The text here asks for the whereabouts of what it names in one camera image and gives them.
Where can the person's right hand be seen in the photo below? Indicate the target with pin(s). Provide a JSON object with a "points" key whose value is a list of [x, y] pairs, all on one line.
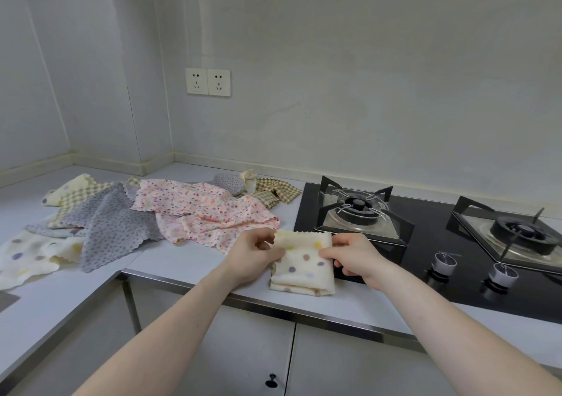
{"points": [[362, 259]]}

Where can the person's left hand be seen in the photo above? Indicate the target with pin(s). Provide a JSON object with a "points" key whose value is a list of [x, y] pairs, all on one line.
{"points": [[248, 257]]}

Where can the person's right thumb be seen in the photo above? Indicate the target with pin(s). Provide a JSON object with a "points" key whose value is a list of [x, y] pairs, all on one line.
{"points": [[332, 255]]}

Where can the person's left thumb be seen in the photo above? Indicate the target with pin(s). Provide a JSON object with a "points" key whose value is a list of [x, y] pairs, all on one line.
{"points": [[275, 255]]}

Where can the cream dotted cloth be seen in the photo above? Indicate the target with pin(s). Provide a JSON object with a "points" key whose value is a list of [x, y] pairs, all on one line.
{"points": [[30, 255], [303, 272]]}

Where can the person's left forearm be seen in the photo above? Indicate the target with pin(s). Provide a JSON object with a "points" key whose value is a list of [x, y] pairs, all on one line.
{"points": [[175, 334]]}

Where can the person's right forearm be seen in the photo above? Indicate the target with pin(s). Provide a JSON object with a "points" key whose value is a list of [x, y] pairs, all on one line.
{"points": [[443, 334]]}

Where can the black gas burner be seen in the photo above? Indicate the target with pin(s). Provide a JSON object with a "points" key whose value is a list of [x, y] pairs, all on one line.
{"points": [[522, 233], [358, 205]]}

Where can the green checked cloth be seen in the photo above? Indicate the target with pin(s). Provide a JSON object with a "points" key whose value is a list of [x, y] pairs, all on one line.
{"points": [[276, 192]]}

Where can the black pan support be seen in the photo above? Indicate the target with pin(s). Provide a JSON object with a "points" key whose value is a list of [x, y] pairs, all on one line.
{"points": [[465, 224], [397, 226]]}

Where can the small cream scalloped cloth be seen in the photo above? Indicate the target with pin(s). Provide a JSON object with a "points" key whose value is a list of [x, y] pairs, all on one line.
{"points": [[249, 181]]}

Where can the pink floral cloth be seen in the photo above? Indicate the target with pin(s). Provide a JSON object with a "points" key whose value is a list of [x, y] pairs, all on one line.
{"points": [[206, 213]]}

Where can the small grey dotted cloth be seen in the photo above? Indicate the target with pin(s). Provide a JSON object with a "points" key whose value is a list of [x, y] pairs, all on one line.
{"points": [[229, 182]]}

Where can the grey cabinet door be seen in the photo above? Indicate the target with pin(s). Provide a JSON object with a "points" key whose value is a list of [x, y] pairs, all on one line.
{"points": [[74, 351], [351, 365], [254, 347]]}

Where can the black glass gas hob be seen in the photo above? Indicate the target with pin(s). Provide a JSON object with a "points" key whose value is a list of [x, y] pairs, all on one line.
{"points": [[439, 242]]}

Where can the silver hob knob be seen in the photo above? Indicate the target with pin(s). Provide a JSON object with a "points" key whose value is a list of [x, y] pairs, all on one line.
{"points": [[502, 275], [441, 263]]}

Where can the black cabinet knob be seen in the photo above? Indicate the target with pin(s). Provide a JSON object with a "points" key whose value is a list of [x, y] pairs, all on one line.
{"points": [[272, 381]]}

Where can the large grey dotted cloth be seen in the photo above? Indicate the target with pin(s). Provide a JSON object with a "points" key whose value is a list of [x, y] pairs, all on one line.
{"points": [[112, 228]]}

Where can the beige checked cloth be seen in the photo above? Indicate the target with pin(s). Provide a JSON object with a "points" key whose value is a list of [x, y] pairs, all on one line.
{"points": [[77, 200]]}

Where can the flat grey dotted cloth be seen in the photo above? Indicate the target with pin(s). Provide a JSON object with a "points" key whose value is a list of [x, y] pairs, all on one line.
{"points": [[46, 229]]}

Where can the unfolded cream dotted cloth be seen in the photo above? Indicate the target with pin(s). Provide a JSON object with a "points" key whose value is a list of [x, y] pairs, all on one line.
{"points": [[30, 255]]}

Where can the white wall socket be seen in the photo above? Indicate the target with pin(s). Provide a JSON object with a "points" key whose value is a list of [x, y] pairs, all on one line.
{"points": [[196, 81], [218, 83]]}

